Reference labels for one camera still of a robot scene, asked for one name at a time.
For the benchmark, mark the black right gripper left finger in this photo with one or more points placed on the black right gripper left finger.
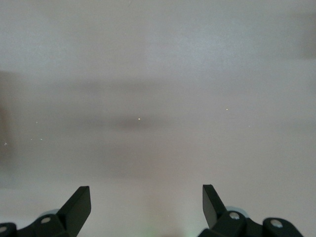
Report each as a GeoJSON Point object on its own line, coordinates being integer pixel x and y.
{"type": "Point", "coordinates": [71, 214]}

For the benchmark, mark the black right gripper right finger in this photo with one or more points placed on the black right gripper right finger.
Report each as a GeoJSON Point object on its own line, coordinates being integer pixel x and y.
{"type": "Point", "coordinates": [212, 209]}

